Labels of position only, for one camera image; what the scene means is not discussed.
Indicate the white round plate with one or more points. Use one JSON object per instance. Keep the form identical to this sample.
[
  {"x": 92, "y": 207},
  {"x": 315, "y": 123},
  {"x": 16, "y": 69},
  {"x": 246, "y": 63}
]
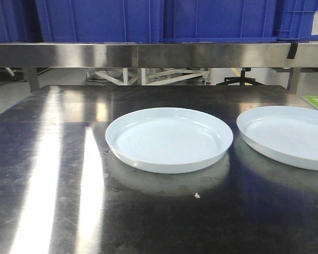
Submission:
[
  {"x": 285, "y": 134},
  {"x": 169, "y": 140}
]

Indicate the black office chair base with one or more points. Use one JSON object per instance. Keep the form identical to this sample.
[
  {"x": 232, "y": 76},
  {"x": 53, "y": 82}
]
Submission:
[{"x": 241, "y": 79}]

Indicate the upper right blue crate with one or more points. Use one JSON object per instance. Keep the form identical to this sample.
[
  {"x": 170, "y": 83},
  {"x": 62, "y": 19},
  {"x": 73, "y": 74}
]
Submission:
[{"x": 243, "y": 21}]

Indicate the blue plastic crate middle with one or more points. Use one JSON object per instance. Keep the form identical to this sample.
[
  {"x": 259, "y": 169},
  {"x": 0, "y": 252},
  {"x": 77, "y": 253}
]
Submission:
[{"x": 101, "y": 21}]

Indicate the blue plastic crate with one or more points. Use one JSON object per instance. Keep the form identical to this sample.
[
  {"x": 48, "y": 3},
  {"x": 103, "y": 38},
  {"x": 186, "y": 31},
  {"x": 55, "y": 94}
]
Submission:
[
  {"x": 101, "y": 21},
  {"x": 19, "y": 22}
]

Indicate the black tape strip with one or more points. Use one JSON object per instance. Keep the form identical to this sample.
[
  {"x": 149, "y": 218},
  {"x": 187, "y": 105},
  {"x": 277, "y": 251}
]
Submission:
[{"x": 292, "y": 51}]

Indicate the blue crate with label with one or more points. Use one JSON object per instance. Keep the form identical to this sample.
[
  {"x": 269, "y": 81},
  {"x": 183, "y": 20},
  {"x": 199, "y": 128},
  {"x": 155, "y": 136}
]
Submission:
[{"x": 296, "y": 20}]

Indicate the blue plastic crate left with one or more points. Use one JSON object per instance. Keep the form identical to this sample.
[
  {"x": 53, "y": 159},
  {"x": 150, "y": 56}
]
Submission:
[{"x": 19, "y": 22}]

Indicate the white metal frame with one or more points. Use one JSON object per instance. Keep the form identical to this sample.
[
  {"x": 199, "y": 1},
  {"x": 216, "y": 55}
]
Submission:
[{"x": 145, "y": 76}]

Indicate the stainless steel shelf rail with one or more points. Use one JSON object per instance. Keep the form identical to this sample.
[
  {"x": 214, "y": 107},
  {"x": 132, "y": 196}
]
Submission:
[{"x": 162, "y": 55}]

